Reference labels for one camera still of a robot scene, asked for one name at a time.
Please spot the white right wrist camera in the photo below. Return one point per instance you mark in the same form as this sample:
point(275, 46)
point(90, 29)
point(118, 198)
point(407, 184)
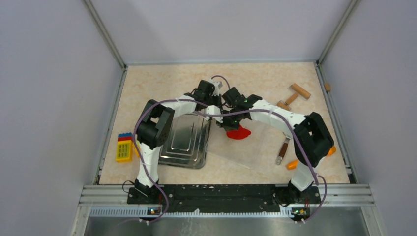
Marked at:
point(213, 112)

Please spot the steel rectangular tray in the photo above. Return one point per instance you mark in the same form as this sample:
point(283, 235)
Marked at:
point(186, 144)

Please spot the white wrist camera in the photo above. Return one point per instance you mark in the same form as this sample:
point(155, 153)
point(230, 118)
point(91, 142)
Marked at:
point(213, 112)
point(217, 86)

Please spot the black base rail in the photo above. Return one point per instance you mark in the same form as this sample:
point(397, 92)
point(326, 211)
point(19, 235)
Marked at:
point(226, 198)

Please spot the aluminium frame rail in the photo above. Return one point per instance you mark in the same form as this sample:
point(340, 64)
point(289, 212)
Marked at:
point(111, 201)

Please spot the colourful toy block stack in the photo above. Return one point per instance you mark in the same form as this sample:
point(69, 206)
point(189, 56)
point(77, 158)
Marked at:
point(125, 148)

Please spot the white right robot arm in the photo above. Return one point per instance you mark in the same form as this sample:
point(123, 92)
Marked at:
point(311, 137)

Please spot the orange carrot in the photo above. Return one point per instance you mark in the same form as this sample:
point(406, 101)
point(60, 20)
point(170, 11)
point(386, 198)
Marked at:
point(292, 165)

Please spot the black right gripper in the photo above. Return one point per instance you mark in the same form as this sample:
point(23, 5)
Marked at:
point(228, 127)

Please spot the metal spatula wooden handle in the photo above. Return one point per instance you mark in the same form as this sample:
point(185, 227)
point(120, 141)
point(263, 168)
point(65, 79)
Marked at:
point(282, 151)

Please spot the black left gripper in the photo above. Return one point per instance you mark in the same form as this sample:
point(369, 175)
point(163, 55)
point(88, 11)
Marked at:
point(218, 99)

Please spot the red dough piece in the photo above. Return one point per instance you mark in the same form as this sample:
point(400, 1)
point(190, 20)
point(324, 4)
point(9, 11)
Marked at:
point(239, 134)

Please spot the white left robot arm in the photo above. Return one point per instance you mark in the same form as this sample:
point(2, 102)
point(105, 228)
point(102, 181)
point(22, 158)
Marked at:
point(154, 125)

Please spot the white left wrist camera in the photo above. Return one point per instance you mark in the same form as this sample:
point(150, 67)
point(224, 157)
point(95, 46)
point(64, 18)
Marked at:
point(217, 86)

